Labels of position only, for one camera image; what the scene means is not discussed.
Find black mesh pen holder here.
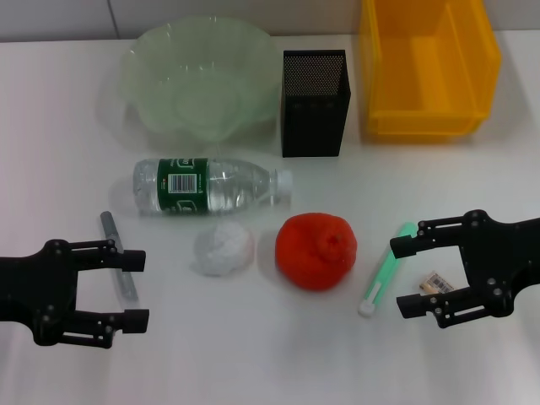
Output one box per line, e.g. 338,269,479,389
281,49,352,159

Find yellow plastic bin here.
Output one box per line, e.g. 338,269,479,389
359,0,503,143

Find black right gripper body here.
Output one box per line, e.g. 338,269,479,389
457,208,540,320

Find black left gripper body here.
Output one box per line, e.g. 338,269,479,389
0,238,81,347

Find beige barcode eraser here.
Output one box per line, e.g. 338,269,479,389
419,272,459,295

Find orange fruit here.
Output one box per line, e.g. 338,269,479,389
274,212,359,291

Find grey marker pen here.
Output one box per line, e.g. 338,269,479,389
100,210,139,303

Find green white toothbrush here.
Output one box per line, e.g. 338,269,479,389
358,222,419,317

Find white paper ball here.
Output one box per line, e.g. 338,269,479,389
190,222,257,278

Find clear green-label water bottle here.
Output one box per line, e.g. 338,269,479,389
132,156,293,217

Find green glass fruit bowl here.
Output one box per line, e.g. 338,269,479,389
120,15,275,143

